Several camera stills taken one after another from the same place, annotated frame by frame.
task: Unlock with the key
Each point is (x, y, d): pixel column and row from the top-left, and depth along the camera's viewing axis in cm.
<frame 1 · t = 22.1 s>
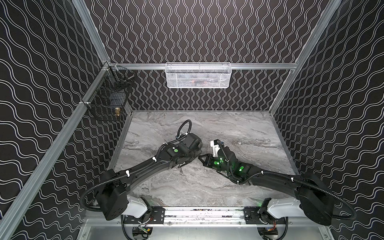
left hand: (205, 151, 78), fingers open
right hand: (198, 158, 79), fingers closed
left silver key: (181, 170, 92), on the table

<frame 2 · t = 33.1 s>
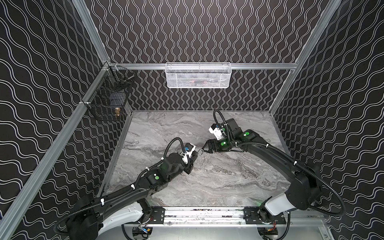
left hand: (198, 155, 74), fingers open
right hand: (208, 149, 80), fingers open
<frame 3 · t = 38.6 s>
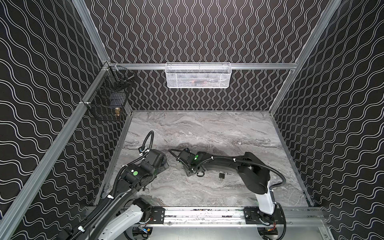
left hand: (162, 164, 75), fingers open
right hand: (192, 169, 90), fingers open
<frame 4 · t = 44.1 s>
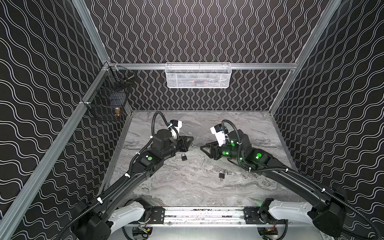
left hand: (197, 138, 70), fingers closed
right hand: (203, 147, 71), fingers open
left black padlock: (184, 158, 97), on the table
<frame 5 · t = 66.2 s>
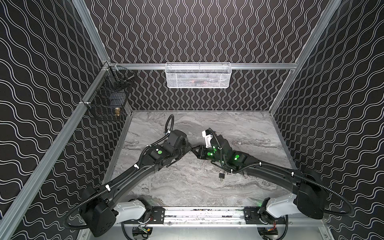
left hand: (195, 145, 75), fingers open
right hand: (191, 150, 76), fingers closed
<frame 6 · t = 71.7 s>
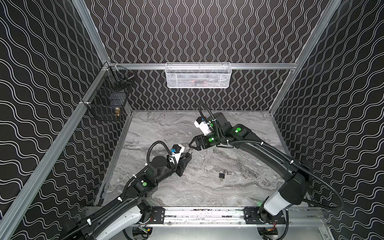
left hand: (191, 157, 71), fingers open
right hand: (194, 143, 75), fingers open
